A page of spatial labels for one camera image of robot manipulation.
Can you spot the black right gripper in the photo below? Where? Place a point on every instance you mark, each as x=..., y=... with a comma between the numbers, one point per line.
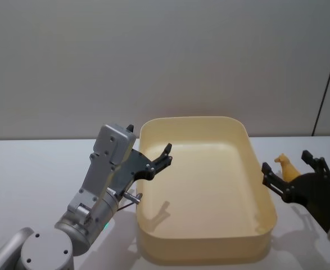
x=316, y=191

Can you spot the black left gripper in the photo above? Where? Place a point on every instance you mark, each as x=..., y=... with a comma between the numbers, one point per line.
x=132, y=168

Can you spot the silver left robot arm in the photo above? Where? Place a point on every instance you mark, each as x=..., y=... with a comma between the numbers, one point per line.
x=97, y=180

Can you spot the small yellow toy animal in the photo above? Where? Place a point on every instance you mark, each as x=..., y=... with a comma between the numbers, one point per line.
x=289, y=170

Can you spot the cream plastic bin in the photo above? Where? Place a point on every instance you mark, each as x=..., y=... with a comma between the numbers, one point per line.
x=204, y=185

